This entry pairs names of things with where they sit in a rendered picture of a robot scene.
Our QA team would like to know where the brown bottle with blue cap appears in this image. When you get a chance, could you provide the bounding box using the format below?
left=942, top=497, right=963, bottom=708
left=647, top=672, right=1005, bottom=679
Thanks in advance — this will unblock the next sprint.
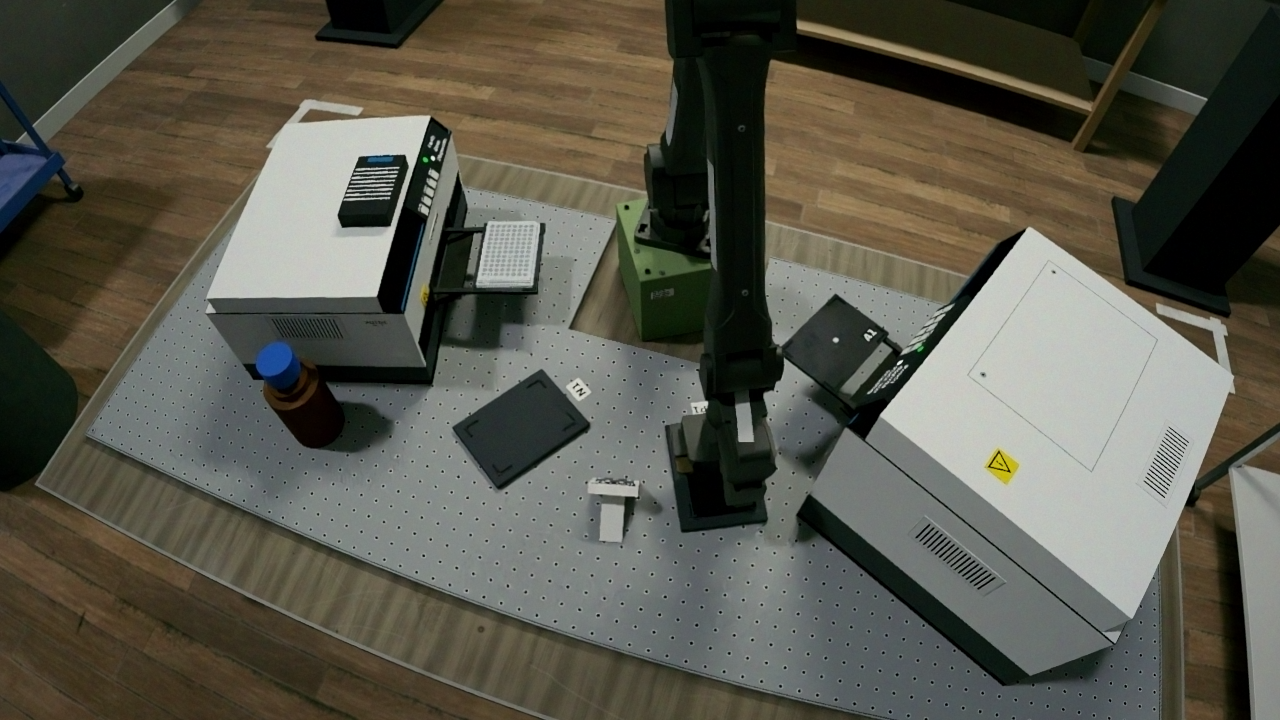
left=256, top=342, right=346, bottom=448

